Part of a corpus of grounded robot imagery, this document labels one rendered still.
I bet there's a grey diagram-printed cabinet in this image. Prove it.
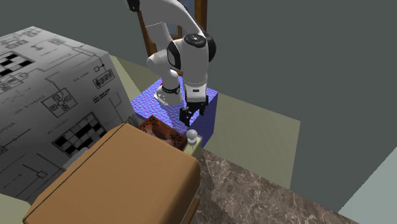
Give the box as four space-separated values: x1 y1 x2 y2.
0 26 139 206

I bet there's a blue patterned robot stand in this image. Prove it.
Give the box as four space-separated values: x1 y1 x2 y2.
130 75 219 148

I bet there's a dark red-brown patterned box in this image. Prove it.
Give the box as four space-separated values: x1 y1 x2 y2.
137 115 189 152

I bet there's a brown rounded box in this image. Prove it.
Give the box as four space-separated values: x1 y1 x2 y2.
22 122 202 224

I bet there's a brown wooden door frame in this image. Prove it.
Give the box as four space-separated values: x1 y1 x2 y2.
136 0 208 78

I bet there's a pale green low table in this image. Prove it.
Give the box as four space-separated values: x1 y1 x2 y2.
182 136 204 153

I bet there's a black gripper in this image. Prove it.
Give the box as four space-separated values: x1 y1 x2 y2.
179 94 209 128

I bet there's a small white round-headed figure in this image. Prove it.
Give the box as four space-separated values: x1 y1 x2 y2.
185 129 199 146

